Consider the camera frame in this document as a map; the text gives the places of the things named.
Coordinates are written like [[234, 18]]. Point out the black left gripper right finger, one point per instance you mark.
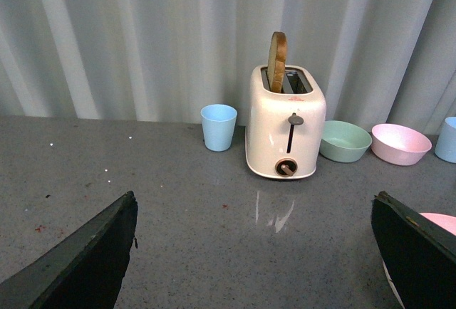
[[418, 254]]

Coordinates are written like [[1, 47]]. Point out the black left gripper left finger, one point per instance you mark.
[[85, 270]]

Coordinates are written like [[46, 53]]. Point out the cream plate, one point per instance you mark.
[[392, 285]]

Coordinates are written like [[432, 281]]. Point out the pink plate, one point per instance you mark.
[[444, 221]]

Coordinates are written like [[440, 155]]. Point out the light blue cup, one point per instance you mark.
[[218, 122], [445, 148]]

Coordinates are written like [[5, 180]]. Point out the pink bowl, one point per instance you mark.
[[399, 145]]

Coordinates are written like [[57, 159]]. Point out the green bowl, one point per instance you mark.
[[344, 142]]

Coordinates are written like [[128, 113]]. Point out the cream toaster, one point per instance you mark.
[[284, 130]]

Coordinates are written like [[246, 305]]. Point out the grey curtain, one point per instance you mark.
[[163, 60]]

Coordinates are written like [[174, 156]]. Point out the bread slice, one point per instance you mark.
[[277, 61]]

